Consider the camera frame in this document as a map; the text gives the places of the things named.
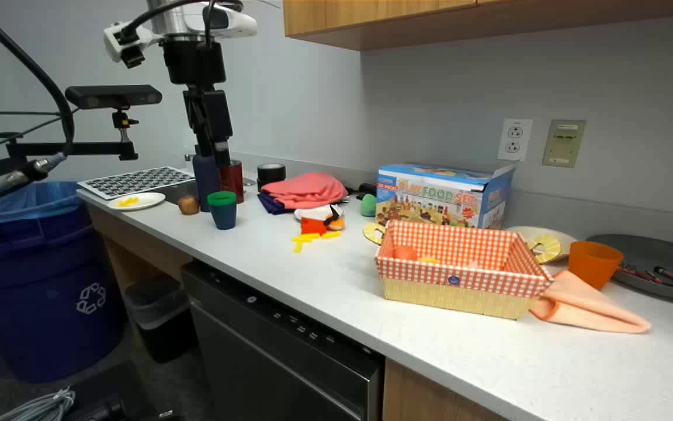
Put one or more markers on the dark round tray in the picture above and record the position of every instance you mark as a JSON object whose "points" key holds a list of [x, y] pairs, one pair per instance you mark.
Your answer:
{"points": [[665, 252]]}

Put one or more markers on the orange toy ball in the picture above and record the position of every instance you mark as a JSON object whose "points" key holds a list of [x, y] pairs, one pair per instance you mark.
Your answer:
{"points": [[335, 225]]}

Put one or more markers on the blue cup green rim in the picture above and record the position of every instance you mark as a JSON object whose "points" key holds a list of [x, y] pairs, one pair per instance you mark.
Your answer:
{"points": [[222, 210]]}

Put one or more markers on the blue recycling bin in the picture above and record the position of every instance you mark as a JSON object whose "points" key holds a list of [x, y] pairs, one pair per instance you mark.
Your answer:
{"points": [[36, 296]]}

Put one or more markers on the wooden lower cabinet frame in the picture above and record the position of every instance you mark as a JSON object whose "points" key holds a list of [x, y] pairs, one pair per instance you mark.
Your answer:
{"points": [[138, 245]]}

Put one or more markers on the yellow plate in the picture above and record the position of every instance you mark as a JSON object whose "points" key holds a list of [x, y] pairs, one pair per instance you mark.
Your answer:
{"points": [[548, 244]]}

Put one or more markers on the orange toy food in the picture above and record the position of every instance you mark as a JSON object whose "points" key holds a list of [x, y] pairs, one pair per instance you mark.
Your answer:
{"points": [[404, 252]]}

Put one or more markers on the dark blue cloth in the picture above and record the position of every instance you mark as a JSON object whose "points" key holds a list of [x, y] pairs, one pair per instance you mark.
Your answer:
{"points": [[269, 206]]}

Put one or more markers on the wooden upper cabinet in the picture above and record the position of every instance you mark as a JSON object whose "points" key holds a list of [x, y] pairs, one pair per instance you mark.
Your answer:
{"points": [[431, 17]]}

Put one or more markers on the small brown toy food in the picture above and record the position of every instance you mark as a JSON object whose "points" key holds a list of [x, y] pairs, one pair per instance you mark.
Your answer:
{"points": [[187, 203]]}

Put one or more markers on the blue toy food box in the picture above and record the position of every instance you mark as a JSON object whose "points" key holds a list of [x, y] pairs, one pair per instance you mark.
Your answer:
{"points": [[438, 195]]}

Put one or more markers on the grey grid tray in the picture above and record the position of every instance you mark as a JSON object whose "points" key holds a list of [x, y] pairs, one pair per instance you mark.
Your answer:
{"points": [[138, 182]]}

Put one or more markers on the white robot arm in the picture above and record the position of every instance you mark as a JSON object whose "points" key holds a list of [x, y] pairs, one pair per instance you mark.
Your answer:
{"points": [[198, 18]]}

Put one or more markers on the black cup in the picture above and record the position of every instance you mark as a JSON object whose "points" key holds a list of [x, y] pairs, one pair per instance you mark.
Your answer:
{"points": [[272, 175]]}

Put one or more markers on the small white plate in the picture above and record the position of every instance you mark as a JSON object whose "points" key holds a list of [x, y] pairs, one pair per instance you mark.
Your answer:
{"points": [[145, 201]]}

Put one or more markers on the yellow toy food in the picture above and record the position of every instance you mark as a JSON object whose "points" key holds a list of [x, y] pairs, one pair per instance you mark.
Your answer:
{"points": [[126, 201]]}

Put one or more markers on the pale yellow round dish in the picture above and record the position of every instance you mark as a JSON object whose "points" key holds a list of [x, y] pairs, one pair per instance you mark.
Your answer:
{"points": [[372, 232]]}

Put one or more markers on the yellow toy fry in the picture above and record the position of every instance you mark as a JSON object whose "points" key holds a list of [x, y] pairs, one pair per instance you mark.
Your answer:
{"points": [[310, 240]]}

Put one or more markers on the black bar camera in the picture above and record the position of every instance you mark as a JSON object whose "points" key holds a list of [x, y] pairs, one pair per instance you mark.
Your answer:
{"points": [[115, 97]]}

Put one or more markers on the green toy food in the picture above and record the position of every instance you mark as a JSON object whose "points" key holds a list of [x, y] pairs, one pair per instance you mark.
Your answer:
{"points": [[368, 203]]}

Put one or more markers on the orange cloth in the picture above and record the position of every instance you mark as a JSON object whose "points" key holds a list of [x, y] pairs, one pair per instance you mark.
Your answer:
{"points": [[584, 306]]}

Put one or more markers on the orange yellow toy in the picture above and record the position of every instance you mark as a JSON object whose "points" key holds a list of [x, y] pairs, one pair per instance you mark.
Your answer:
{"points": [[313, 228]]}

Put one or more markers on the orange cup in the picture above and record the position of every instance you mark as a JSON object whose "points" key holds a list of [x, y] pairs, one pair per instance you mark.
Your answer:
{"points": [[594, 263]]}

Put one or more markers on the pink cloth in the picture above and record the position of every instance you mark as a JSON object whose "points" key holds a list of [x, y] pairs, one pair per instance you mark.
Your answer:
{"points": [[304, 189]]}

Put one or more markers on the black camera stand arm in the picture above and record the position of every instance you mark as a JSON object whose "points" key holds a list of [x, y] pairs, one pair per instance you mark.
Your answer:
{"points": [[56, 147]]}

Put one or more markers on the red cup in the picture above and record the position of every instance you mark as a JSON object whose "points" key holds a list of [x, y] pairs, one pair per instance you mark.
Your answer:
{"points": [[231, 180]]}

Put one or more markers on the black red tool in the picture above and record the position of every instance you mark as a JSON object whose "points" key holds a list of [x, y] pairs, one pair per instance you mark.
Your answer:
{"points": [[652, 276]]}

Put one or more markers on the beige switch plate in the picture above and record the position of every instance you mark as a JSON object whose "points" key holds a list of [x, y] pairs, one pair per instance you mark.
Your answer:
{"points": [[563, 142]]}

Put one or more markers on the checkered lined basket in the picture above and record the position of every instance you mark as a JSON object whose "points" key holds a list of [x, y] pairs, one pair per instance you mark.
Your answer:
{"points": [[462, 280]]}

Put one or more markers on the black flat object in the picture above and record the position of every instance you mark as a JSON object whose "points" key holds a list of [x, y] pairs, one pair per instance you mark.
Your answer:
{"points": [[362, 189]]}

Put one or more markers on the small black trash bin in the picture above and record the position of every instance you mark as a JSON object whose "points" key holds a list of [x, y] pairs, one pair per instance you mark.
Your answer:
{"points": [[161, 319]]}

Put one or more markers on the black dishwasher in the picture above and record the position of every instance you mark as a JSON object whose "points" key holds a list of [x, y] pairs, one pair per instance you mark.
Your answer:
{"points": [[275, 365]]}

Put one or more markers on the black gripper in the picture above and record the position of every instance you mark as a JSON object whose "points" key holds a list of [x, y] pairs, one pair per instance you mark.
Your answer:
{"points": [[208, 113]]}

